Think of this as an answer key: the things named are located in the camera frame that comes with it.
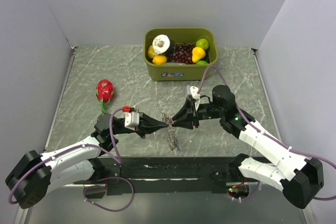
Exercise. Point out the dark red grapes bunch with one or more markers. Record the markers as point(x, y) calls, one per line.
point(182, 54)

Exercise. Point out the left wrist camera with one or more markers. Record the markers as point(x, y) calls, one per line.
point(132, 117)

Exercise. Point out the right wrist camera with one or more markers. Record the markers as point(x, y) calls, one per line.
point(193, 92)

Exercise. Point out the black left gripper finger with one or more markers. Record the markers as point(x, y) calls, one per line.
point(151, 129)
point(147, 121)

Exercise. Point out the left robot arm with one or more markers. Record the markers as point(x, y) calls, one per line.
point(35, 175)

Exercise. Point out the red dragon fruit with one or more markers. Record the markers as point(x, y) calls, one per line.
point(104, 93)

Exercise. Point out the green fruit front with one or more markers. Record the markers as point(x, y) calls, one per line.
point(202, 62)

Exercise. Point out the yellow lemon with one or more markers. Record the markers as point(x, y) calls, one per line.
point(150, 52)

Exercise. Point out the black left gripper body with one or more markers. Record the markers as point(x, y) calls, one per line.
point(136, 130)

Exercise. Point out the olive green plastic bin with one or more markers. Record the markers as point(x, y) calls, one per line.
point(179, 35)

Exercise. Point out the round metal key organizer disc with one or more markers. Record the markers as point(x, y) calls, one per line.
point(170, 133)

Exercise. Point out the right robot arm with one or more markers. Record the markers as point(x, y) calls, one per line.
point(245, 128)

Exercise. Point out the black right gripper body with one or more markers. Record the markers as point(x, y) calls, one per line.
point(206, 111)

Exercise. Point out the aluminium rail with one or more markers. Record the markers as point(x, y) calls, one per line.
point(249, 168)

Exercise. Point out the white black tape roll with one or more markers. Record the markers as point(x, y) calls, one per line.
point(163, 45)

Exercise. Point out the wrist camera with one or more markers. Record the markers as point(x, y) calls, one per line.
point(193, 92)
point(132, 117)

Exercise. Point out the green lime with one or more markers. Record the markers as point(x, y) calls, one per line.
point(202, 43)

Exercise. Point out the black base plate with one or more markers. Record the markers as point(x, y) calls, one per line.
point(184, 174)

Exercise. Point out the orange fruit front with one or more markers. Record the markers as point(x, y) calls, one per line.
point(159, 59)

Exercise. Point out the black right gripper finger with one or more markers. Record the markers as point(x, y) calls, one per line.
point(185, 123)
point(186, 113)

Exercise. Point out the yellow pear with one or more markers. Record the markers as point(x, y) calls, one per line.
point(198, 54)

